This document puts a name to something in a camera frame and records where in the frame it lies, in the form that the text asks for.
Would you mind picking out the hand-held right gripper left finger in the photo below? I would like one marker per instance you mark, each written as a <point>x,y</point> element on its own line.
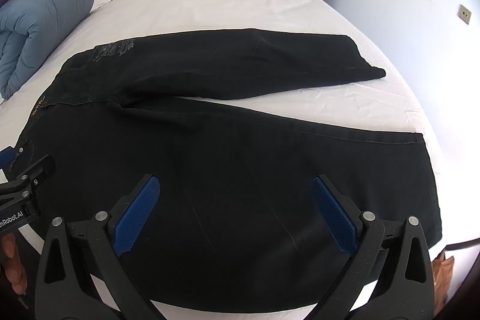
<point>138,207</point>

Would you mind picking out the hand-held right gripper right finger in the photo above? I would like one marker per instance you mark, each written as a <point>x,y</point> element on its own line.
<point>332,209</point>

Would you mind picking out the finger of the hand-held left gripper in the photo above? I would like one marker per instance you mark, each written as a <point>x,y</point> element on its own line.
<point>23,152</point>
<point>37,170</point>

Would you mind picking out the black pants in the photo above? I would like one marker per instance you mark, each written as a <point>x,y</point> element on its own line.
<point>225,173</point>

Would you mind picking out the person's left hand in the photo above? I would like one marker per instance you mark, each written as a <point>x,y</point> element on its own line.
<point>13,267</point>

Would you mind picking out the orange-brown cloth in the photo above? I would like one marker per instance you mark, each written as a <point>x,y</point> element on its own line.
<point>444,271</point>

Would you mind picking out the blue folded duvet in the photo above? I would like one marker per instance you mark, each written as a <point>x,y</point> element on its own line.
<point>41,24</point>

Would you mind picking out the beige wall socket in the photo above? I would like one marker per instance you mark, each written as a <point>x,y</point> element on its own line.
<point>465,13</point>

